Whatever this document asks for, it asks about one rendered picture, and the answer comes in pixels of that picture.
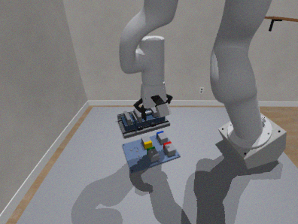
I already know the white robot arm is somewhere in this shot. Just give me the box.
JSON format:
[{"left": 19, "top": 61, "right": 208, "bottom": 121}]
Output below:
[{"left": 119, "top": 0, "right": 272, "bottom": 148}]

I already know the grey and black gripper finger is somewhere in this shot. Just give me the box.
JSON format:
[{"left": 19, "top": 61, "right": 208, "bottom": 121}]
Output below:
[
  {"left": 134, "top": 98, "right": 147, "bottom": 121},
  {"left": 166, "top": 94, "right": 173, "bottom": 104}
]

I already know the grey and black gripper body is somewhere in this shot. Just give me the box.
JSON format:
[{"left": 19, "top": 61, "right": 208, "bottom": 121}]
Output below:
[{"left": 141, "top": 82, "right": 166, "bottom": 109}]

